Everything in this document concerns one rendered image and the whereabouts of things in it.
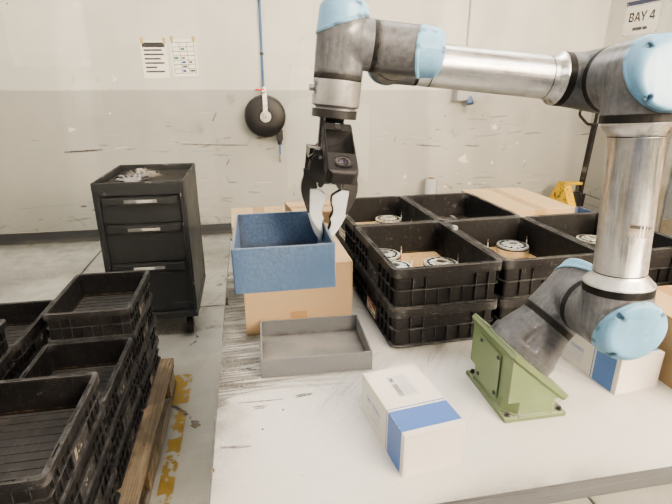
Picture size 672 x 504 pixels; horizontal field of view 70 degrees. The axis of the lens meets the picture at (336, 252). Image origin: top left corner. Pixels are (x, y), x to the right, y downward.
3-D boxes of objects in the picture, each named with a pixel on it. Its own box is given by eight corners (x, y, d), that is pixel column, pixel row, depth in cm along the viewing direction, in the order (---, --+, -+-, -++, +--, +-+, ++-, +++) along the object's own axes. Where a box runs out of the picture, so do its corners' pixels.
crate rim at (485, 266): (504, 270, 123) (505, 261, 122) (393, 279, 117) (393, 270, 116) (440, 227, 160) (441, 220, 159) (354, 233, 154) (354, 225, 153)
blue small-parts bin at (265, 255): (336, 287, 72) (335, 243, 69) (234, 294, 69) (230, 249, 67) (319, 245, 90) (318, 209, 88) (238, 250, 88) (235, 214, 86)
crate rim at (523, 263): (605, 262, 128) (607, 253, 128) (504, 270, 123) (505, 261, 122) (521, 222, 165) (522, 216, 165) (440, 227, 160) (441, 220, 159)
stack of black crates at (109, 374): (121, 493, 150) (104, 403, 138) (16, 508, 144) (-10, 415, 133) (145, 412, 187) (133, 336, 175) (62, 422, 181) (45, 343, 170)
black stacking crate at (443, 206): (517, 248, 169) (521, 217, 165) (439, 254, 163) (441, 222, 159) (465, 219, 205) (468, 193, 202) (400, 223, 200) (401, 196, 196)
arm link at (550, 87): (611, 57, 94) (366, 30, 89) (651, 48, 83) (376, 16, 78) (598, 118, 97) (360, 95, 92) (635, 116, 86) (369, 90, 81)
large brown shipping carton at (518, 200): (567, 254, 195) (575, 207, 189) (499, 259, 190) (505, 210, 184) (515, 227, 232) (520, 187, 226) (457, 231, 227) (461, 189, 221)
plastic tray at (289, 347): (357, 330, 135) (357, 314, 133) (372, 369, 116) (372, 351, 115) (260, 337, 131) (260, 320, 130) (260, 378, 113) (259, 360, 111)
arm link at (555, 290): (553, 322, 109) (596, 278, 107) (589, 348, 96) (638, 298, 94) (518, 291, 106) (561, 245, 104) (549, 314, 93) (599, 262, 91)
